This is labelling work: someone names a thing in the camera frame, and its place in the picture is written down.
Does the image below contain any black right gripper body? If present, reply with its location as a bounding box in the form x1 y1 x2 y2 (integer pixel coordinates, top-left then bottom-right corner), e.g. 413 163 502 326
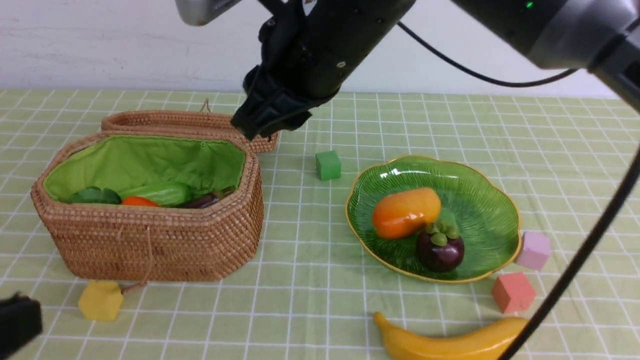
243 0 414 109

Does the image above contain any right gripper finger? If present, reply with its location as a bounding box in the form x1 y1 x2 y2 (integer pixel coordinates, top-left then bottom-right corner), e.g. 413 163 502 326
272 100 326 133
230 88 291 141

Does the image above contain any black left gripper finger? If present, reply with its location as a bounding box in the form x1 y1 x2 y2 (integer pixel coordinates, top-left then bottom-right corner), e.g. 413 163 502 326
0 294 43 358

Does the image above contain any dark purple eggplant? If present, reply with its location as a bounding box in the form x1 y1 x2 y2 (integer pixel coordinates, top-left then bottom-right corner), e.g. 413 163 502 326
178 186 236 209

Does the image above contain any green chayote gourd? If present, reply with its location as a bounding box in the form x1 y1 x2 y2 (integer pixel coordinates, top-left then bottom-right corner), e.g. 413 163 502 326
118 181 194 207

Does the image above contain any orange mango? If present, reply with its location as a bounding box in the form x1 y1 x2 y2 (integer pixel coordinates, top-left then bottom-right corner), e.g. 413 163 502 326
371 187 442 240

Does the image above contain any red carrot with leaves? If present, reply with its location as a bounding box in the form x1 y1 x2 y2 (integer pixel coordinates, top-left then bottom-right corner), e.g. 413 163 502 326
67 186 161 207

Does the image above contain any purple mangosteen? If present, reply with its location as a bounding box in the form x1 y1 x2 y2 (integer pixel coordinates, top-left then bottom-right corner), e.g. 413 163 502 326
415 220 466 273

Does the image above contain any yellow banana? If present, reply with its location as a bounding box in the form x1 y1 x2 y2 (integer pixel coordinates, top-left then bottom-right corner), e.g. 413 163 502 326
373 312 528 360

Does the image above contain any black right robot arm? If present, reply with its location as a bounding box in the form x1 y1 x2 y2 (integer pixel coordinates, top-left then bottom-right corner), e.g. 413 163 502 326
231 0 639 140

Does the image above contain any green foam cube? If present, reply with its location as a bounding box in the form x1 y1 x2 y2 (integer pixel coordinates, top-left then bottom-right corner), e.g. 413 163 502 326
315 150 342 182

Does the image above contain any yellow foam cube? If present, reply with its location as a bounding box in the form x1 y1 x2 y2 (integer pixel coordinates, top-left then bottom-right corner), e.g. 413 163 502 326
78 280 124 322

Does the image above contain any woven wicker basket lid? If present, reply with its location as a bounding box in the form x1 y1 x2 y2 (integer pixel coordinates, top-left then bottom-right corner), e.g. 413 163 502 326
101 99 281 153

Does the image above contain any woven wicker basket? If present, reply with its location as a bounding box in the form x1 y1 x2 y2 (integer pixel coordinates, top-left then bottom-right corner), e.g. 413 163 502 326
30 131 265 282

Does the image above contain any green glass leaf plate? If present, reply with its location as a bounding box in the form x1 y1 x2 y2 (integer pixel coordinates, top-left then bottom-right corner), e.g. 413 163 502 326
344 155 522 284

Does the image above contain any pink foam cube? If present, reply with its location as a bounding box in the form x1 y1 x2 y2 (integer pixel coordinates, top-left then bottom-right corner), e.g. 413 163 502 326
515 231 553 271

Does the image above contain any salmon foam cube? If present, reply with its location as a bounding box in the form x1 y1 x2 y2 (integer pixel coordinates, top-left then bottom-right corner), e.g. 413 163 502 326
491 272 537 314

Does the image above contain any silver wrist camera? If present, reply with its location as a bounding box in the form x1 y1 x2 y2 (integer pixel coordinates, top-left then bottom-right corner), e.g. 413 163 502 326
174 0 240 27

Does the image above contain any black right camera cable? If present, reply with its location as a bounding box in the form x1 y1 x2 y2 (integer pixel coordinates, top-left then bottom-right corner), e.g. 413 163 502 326
397 22 640 360

